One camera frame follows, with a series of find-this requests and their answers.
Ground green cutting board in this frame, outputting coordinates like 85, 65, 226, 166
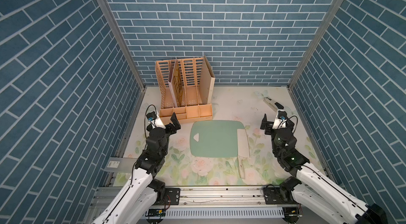
190, 120, 245, 158

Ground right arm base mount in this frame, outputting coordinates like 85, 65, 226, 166
263, 187, 296, 205

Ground brown book in organizer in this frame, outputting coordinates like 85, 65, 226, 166
168, 59, 183, 107

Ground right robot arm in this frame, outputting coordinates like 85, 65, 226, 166
260, 110, 388, 224

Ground circuit board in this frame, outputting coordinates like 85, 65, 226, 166
145, 209, 167, 224
282, 207, 302, 224

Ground left circuit board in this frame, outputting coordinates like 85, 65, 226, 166
145, 209, 167, 224

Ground white vented cable tray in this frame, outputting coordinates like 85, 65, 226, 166
142, 207, 284, 220

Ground clear plastic box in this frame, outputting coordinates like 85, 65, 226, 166
104, 157, 137, 173

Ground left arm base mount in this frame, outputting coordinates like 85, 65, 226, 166
153, 188, 181, 206

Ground peach desk file organizer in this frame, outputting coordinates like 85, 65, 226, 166
155, 56, 215, 124

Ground right circuit board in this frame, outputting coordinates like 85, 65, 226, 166
282, 207, 302, 224

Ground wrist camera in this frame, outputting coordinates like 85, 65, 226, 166
272, 109, 288, 130
146, 112, 165, 132

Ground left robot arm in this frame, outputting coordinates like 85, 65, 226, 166
92, 112, 181, 224

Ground white black stapler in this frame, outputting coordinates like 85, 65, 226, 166
263, 97, 284, 112

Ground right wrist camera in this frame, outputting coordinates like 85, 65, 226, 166
272, 109, 288, 130

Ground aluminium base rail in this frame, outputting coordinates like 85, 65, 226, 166
82, 185, 364, 224

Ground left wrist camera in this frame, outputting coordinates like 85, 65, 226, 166
146, 112, 165, 132

